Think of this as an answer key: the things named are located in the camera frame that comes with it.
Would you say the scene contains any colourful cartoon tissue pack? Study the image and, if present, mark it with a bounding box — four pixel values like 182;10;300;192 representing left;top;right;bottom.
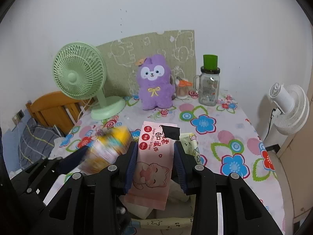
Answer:
79;126;133;175

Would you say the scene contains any pink wet wipes pack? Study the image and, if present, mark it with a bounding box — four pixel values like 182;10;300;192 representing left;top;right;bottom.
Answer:
125;121;177;211

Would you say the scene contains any white beige sock bundle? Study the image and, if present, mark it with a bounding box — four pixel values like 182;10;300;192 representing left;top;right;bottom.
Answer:
120;180;195;220

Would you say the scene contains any grey plaid pillow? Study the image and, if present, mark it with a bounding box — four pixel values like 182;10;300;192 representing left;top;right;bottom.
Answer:
17;117;64;170

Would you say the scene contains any yellow cartoon storage box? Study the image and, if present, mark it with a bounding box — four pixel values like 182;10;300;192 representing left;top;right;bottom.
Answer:
122;131;204;235

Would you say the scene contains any floral tablecloth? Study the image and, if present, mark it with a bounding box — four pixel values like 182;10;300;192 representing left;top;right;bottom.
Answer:
49;91;285;231

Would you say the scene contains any green desk fan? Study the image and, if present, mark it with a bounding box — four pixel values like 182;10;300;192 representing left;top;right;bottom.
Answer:
52;42;126;120

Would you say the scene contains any white floor fan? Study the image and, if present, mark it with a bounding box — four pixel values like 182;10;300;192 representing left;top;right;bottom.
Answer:
266;82;310;136

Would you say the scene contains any glass mug jar green lid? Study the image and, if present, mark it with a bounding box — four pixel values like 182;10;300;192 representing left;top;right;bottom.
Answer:
193;55;220;106

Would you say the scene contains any purple plush toy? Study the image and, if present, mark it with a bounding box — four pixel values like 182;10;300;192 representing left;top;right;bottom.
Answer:
137;54;175;110

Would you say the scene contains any cotton swab container orange lid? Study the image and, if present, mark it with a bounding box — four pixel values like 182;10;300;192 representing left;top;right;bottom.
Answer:
175;76;192;99

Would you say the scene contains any green cartoon cardboard panel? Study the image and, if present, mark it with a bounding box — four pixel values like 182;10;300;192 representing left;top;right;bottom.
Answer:
97;30;196;97

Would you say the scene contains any white fan power cable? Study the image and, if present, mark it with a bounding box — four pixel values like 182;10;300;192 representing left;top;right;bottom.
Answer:
75;98;99;123

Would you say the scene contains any black floor fan cable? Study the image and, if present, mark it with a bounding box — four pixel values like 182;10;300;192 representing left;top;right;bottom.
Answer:
263;107;278;140

